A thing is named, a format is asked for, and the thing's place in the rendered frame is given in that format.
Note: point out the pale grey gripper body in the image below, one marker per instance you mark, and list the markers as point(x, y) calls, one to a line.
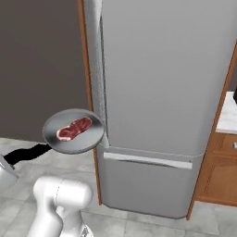
point(5, 176)

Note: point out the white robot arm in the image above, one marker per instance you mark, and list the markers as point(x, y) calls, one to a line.
point(58, 197)

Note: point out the raw red steak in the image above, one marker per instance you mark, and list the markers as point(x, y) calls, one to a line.
point(75, 126)

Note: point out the brown wooden fridge side panel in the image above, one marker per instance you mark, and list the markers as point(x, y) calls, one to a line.
point(87, 68)
point(216, 123)

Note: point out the silver fridge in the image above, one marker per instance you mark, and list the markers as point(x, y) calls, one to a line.
point(160, 92)

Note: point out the brown wooden base cupboard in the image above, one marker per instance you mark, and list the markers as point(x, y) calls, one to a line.
point(220, 176)

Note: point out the black object on worktop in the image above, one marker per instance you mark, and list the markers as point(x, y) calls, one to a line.
point(235, 96)

